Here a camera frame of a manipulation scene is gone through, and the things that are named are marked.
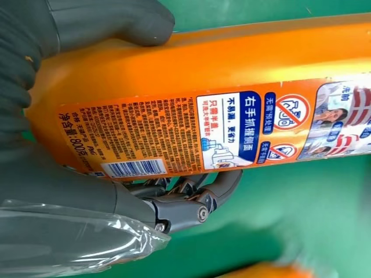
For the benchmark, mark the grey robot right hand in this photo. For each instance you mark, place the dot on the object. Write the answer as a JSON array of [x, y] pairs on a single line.
[[57, 184]]

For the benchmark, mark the clear plastic film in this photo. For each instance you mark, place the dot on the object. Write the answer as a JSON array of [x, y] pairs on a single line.
[[72, 238]]

